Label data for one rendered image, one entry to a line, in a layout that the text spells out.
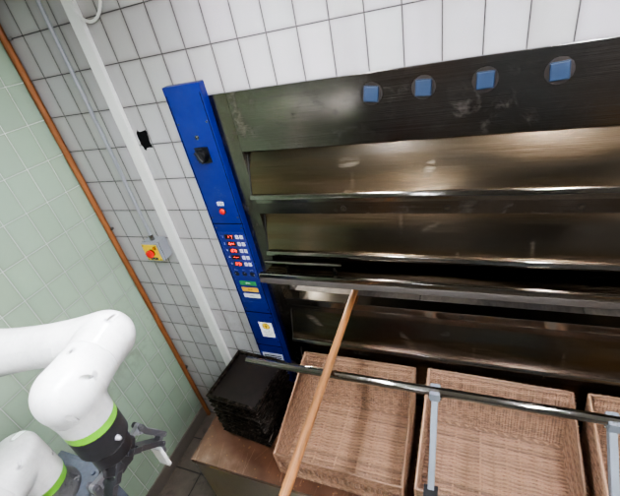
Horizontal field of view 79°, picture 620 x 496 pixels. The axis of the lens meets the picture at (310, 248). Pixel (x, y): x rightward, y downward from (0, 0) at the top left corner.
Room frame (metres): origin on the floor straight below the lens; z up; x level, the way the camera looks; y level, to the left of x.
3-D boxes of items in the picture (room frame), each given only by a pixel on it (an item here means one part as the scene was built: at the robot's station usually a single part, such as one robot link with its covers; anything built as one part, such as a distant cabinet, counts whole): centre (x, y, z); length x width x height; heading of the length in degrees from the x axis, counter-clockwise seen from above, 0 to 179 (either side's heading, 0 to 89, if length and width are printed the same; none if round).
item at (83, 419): (0.48, 0.46, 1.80); 0.13 x 0.11 x 0.14; 171
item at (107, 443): (0.47, 0.47, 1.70); 0.12 x 0.09 x 0.06; 64
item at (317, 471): (1.02, 0.00, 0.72); 0.56 x 0.49 x 0.28; 64
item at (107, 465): (0.47, 0.47, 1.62); 0.08 x 0.07 x 0.09; 155
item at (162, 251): (1.62, 0.72, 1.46); 0.10 x 0.07 x 0.10; 64
